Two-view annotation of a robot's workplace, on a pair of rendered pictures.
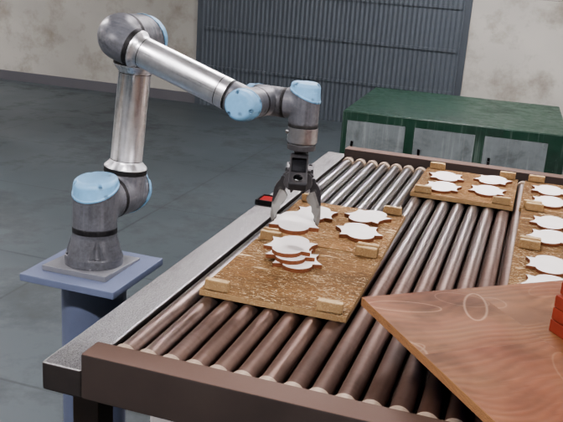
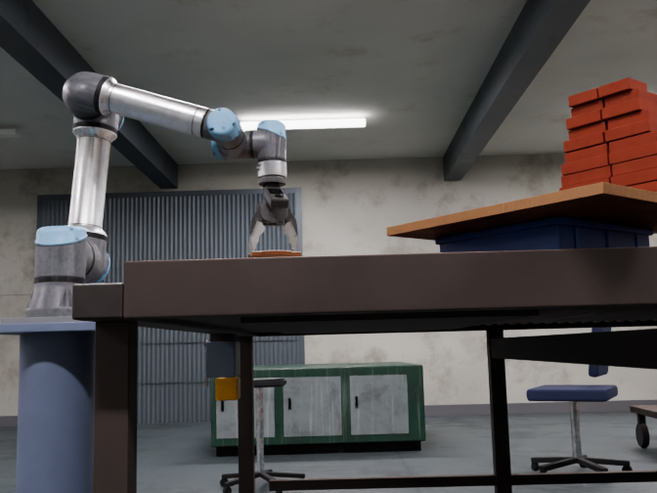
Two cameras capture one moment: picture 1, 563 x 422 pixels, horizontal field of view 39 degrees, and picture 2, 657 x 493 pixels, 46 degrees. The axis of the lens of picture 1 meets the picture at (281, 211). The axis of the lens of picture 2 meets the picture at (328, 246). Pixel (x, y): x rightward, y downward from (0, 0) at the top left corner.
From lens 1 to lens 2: 0.94 m
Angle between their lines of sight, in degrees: 30
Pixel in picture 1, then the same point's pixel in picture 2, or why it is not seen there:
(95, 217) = (65, 259)
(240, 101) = (223, 116)
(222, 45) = not seen: hidden behind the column
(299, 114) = (270, 146)
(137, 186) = (100, 248)
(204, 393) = (274, 270)
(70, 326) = (34, 389)
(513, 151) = (376, 386)
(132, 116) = (95, 177)
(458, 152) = (328, 395)
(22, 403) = not seen: outside the picture
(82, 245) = (51, 291)
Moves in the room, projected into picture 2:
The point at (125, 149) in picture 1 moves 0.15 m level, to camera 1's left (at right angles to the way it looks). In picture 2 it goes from (87, 210) to (24, 208)
